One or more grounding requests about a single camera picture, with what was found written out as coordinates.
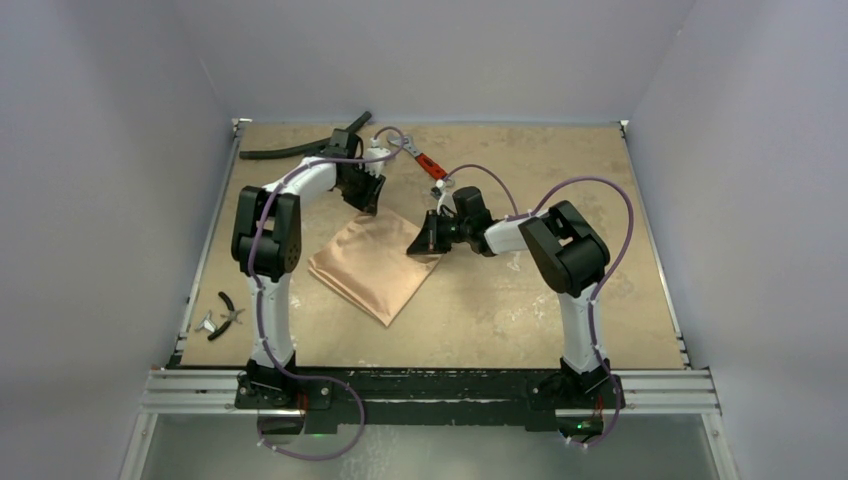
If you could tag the black handled pliers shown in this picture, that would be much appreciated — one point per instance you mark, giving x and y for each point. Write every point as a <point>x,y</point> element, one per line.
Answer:
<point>230,316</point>

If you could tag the red handled adjustable wrench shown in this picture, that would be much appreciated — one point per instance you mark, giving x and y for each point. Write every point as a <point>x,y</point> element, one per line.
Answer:
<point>432,168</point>

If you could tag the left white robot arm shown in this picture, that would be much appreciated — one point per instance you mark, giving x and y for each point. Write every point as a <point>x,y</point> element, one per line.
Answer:
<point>267,241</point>

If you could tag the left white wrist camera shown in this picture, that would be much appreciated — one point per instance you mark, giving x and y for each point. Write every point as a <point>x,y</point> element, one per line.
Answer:
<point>375,157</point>

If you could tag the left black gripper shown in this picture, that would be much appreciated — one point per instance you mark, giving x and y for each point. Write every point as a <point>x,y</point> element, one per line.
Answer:
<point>368,201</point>

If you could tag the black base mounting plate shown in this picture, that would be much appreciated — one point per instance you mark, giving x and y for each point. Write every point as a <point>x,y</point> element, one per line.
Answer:
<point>329,397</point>

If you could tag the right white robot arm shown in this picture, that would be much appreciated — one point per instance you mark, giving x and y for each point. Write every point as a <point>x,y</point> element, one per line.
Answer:
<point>569,254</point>

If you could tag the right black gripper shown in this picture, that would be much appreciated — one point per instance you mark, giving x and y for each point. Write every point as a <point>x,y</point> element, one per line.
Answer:
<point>433,230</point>

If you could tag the orange cloth napkin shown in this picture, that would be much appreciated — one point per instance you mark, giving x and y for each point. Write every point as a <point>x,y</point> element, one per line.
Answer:
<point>366,263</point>

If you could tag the aluminium frame rail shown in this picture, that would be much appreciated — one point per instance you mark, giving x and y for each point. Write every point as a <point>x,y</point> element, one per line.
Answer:
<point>645,391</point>

